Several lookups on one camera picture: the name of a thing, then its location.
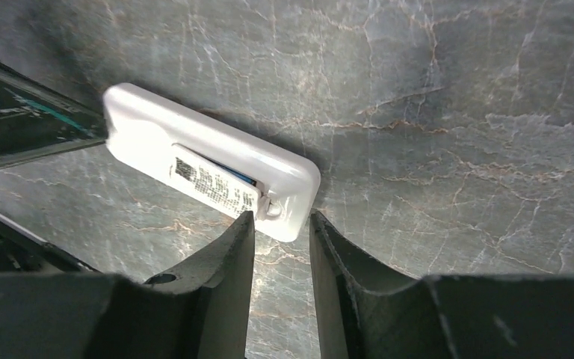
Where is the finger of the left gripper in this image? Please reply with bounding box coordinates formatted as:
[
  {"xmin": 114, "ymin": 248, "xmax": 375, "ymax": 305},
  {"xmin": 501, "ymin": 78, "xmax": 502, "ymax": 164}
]
[{"xmin": 0, "ymin": 61, "xmax": 107, "ymax": 168}]

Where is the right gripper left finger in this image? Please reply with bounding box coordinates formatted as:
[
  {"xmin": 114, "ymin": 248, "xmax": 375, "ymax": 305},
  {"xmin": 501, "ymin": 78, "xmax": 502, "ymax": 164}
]
[{"xmin": 0, "ymin": 212, "xmax": 255, "ymax": 358}]

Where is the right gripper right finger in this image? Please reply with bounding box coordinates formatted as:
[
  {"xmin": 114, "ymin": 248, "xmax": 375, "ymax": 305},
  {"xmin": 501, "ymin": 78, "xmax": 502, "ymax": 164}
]
[{"xmin": 309, "ymin": 212, "xmax": 574, "ymax": 358}]

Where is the white battery cover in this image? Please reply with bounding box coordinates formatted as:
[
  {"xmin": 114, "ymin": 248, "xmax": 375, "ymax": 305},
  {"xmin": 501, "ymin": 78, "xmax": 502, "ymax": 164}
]
[{"xmin": 168, "ymin": 144, "xmax": 262, "ymax": 218}]

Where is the blue battery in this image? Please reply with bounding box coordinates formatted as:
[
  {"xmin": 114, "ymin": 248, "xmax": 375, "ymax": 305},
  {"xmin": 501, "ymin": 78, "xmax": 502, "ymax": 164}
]
[{"xmin": 208, "ymin": 159, "xmax": 257, "ymax": 186}]

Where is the white remote control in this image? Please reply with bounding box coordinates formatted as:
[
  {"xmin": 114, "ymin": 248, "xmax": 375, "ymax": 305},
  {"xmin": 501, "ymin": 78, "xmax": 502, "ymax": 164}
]
[{"xmin": 102, "ymin": 83, "xmax": 321, "ymax": 242}]

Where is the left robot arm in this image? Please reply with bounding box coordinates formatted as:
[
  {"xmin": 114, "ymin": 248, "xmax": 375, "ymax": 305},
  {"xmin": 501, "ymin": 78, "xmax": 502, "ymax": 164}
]
[{"xmin": 0, "ymin": 61, "xmax": 108, "ymax": 272}]

